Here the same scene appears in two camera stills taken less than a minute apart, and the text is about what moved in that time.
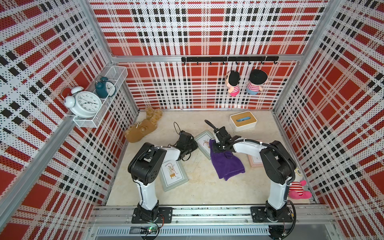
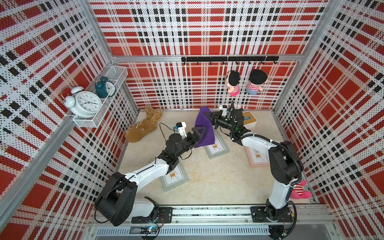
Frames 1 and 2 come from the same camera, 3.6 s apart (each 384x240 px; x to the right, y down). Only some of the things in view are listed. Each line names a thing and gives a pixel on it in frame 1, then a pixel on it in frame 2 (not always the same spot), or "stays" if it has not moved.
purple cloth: x=225 y=164 -> x=203 y=120
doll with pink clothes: x=232 y=78 stays
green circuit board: x=149 y=230 stays
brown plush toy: x=138 y=130 stays
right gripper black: x=216 y=150 -> x=214 y=118
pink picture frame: x=255 y=161 stays
